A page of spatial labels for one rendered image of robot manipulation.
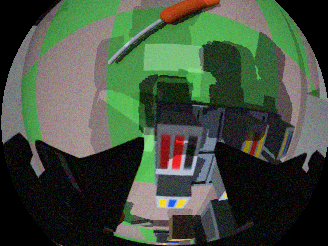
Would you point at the orange-handled screwdriver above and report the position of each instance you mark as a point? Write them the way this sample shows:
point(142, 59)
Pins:
point(169, 15)

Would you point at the brown rectangular block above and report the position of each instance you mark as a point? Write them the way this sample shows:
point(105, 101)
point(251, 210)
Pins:
point(180, 228)

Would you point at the white rectangular bar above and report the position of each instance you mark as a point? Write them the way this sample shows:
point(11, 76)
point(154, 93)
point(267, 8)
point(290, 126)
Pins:
point(134, 224)

